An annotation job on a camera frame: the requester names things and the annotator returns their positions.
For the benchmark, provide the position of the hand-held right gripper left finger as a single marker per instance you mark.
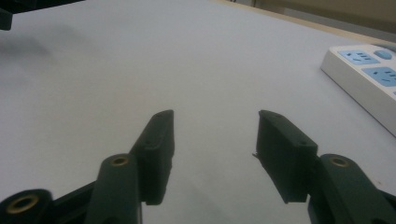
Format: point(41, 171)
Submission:
point(154, 155)

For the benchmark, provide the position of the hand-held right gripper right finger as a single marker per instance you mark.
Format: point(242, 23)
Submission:
point(289, 158)

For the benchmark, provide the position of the white power strip blue sockets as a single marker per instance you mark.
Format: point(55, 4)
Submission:
point(367, 73)

